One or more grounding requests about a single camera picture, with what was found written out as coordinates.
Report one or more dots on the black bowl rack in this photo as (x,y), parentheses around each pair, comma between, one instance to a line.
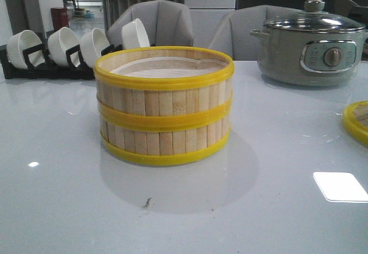
(40,65)

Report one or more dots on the white bowl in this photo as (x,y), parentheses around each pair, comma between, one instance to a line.
(59,42)
(134,35)
(92,44)
(19,42)

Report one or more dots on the glass pot lid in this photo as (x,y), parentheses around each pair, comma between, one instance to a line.
(314,19)

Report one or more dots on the right grey chair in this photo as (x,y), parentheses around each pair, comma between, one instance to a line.
(232,35)

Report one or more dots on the grey-green electric pot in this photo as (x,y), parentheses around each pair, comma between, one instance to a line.
(309,59)

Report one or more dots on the white cabinet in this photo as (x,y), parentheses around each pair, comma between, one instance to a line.
(206,15)

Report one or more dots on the grey chair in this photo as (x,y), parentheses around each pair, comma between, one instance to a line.
(232,35)
(167,23)

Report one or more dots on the upper tier liner paper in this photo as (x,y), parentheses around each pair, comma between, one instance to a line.
(169,67)

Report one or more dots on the left grey chair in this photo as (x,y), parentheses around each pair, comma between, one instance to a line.
(167,23)

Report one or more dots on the red bin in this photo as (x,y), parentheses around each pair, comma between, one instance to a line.
(59,18)

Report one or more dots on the bamboo steamer tier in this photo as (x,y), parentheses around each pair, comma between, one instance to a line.
(163,104)
(165,148)

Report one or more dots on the bamboo steamer lid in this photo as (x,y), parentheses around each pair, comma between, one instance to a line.
(355,121)

